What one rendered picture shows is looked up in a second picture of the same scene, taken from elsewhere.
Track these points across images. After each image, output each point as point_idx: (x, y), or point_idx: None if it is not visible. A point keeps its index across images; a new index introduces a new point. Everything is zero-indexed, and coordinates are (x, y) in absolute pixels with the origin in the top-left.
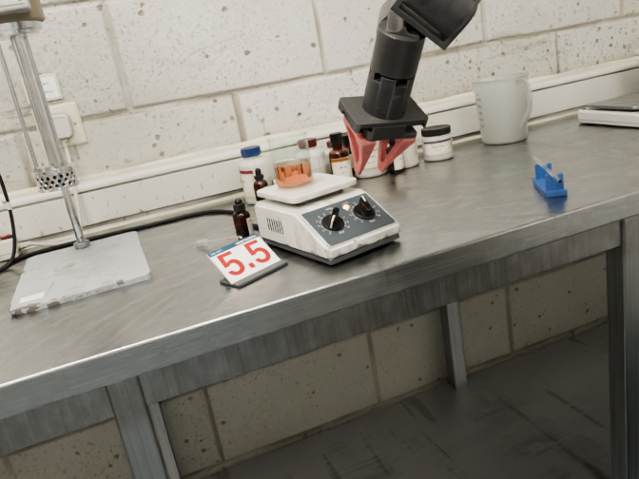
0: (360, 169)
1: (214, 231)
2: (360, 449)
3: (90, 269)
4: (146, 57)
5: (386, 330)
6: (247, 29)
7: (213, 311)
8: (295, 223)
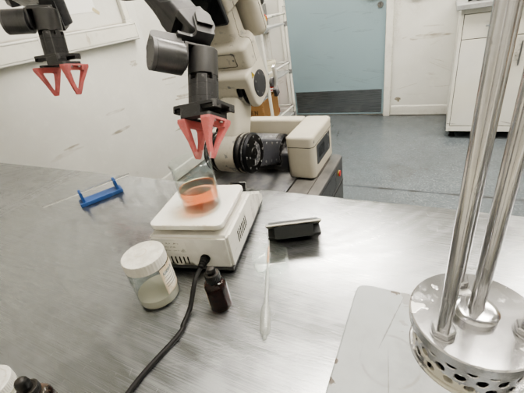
0: (217, 150)
1: (205, 376)
2: None
3: (426, 377)
4: None
5: None
6: None
7: (350, 205)
8: (250, 200)
